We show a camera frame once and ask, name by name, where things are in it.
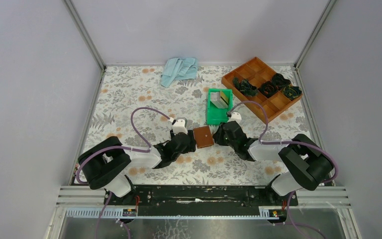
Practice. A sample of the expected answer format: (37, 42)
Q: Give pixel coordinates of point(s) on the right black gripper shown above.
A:
(218, 136)

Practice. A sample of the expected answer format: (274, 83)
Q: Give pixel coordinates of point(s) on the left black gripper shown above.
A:
(191, 147)

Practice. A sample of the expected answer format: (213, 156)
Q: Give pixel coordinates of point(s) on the brown leather card holder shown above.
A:
(203, 137)

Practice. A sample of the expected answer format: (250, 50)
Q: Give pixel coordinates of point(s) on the silver credit card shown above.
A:
(216, 99)

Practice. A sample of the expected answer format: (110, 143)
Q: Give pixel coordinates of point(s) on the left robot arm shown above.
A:
(102, 166)

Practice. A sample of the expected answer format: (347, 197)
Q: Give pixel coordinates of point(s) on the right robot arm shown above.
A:
(307, 165)

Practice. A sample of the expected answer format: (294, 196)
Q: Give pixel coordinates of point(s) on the green plastic basket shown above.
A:
(215, 115)

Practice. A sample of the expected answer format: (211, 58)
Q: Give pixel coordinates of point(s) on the dark rolled sock left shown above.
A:
(244, 87)

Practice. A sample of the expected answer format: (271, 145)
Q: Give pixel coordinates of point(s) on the dark rolled sock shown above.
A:
(267, 89)
(244, 87)
(279, 81)
(292, 92)

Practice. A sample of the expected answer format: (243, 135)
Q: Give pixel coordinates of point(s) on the floral table mat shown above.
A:
(134, 107)

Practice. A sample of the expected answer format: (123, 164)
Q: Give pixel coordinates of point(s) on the orange compartment tray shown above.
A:
(257, 72)

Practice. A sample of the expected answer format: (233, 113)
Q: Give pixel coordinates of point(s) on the dark rolled sock middle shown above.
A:
(267, 89)

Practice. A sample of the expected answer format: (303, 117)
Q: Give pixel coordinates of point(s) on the dark rolled sock top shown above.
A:
(279, 81)

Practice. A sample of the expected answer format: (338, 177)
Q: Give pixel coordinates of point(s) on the light blue cloth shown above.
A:
(177, 69)

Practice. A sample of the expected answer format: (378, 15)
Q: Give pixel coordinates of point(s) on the dark rolled sock right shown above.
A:
(292, 92)

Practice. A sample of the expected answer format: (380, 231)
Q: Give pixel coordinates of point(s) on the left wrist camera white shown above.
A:
(179, 125)

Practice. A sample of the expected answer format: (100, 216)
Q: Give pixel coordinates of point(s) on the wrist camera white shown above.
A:
(234, 116)
(179, 125)

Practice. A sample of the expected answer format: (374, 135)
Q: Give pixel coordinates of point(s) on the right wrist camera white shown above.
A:
(234, 116)

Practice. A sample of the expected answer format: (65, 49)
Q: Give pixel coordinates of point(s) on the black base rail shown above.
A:
(192, 200)

